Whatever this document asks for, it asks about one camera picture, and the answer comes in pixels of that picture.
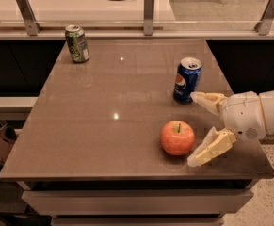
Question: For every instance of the red apple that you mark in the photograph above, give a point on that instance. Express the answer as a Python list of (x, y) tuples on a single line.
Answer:
[(177, 138)]

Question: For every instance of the grey table drawer front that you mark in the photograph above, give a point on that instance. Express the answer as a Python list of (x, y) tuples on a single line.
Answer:
[(137, 202)]

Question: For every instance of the green soda can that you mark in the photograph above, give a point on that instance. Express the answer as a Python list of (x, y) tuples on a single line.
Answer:
[(77, 43)]

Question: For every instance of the dark object at left floor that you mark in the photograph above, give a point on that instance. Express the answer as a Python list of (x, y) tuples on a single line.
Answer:
[(7, 140)]

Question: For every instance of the left metal rail bracket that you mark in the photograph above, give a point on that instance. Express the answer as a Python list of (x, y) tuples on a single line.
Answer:
[(31, 25)]

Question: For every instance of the right metal rail bracket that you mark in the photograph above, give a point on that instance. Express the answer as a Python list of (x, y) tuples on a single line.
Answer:
[(263, 26)]

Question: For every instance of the middle metal rail bracket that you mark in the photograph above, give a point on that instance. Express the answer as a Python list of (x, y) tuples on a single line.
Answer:
[(148, 17)]

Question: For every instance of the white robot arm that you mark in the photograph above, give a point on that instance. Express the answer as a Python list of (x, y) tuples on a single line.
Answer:
[(267, 104)]

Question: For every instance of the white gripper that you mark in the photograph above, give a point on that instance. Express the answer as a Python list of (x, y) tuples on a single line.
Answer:
[(242, 114)]

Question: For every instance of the blue Pepsi can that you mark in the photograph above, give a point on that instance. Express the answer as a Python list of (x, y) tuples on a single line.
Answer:
[(187, 77)]

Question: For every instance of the metal rail bracket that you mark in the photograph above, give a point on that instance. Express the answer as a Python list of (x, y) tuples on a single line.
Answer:
[(263, 26), (31, 25), (148, 17)]

